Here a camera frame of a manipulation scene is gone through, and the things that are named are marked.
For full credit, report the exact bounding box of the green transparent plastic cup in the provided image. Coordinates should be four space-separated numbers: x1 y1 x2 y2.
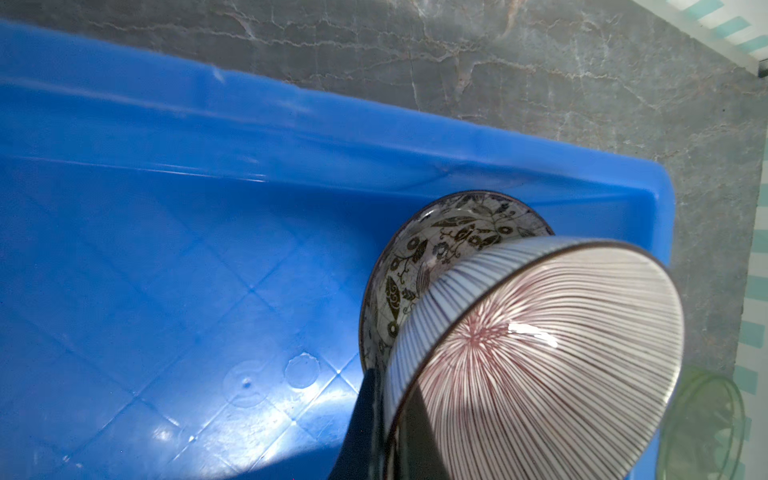
655 366 746 480

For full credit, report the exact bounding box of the blue plastic bin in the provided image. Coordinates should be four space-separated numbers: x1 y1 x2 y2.
1 22 675 479

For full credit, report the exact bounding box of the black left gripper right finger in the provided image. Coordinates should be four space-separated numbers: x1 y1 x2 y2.
394 389 450 480

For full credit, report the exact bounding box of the black floral pattern bowl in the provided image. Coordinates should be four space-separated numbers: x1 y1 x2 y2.
359 190 554 371

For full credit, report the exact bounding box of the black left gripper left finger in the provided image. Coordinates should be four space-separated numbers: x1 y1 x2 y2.
328 369 383 480

